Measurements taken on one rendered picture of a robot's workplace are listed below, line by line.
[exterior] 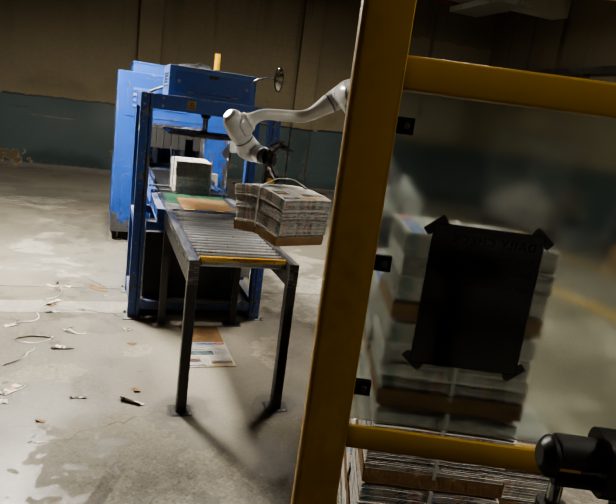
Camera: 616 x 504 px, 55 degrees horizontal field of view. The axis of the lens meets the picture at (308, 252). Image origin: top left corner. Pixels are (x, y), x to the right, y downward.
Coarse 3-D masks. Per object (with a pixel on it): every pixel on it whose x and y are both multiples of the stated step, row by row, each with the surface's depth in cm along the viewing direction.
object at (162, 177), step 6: (150, 174) 583; (156, 174) 570; (162, 174) 576; (168, 174) 582; (150, 180) 528; (156, 180) 529; (162, 180) 534; (168, 180) 539; (150, 186) 493; (156, 186) 509; (162, 186) 497; (168, 186) 502; (216, 186) 547; (150, 192) 518; (156, 192) 471; (162, 192) 470; (168, 192) 472; (210, 192) 500; (216, 192) 504; (222, 192) 514
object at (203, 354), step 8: (192, 344) 380; (200, 344) 382; (208, 344) 384; (216, 344) 385; (224, 344) 386; (192, 352) 368; (200, 352) 370; (208, 352) 371; (216, 352) 373; (224, 352) 374; (192, 360) 357; (200, 360) 358; (208, 360) 360; (216, 360) 361; (224, 360) 363; (232, 360) 364
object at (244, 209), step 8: (240, 184) 284; (248, 184) 279; (256, 184) 278; (272, 184) 292; (240, 192) 285; (248, 192) 279; (240, 200) 285; (248, 200) 280; (240, 208) 286; (248, 208) 281; (240, 216) 286; (248, 216) 281
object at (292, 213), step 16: (272, 192) 265; (288, 192) 272; (304, 192) 279; (272, 208) 266; (288, 208) 262; (304, 208) 268; (320, 208) 274; (272, 224) 267; (288, 224) 265; (304, 224) 271; (320, 224) 278
